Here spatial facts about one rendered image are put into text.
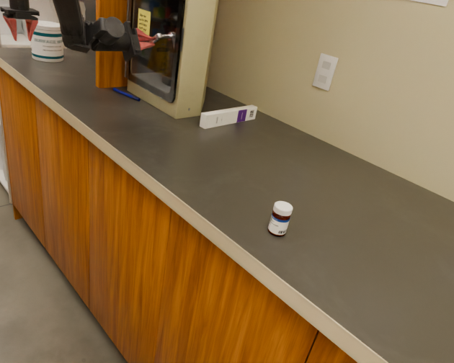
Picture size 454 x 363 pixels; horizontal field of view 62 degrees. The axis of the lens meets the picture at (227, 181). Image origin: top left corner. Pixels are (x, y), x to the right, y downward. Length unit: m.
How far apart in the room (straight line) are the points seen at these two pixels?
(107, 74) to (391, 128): 1.04
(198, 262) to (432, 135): 0.79
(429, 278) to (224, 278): 0.42
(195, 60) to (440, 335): 1.01
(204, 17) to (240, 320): 0.90
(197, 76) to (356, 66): 0.53
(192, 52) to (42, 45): 0.79
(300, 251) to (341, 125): 0.71
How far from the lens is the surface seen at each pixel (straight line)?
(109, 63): 1.58
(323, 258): 0.80
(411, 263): 0.90
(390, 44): 1.33
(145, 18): 1.42
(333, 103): 1.42
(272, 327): 0.84
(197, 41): 1.30
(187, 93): 1.33
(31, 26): 1.52
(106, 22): 1.15
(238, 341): 0.95
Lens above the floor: 1.40
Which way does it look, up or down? 28 degrees down
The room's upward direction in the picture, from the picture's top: 11 degrees clockwise
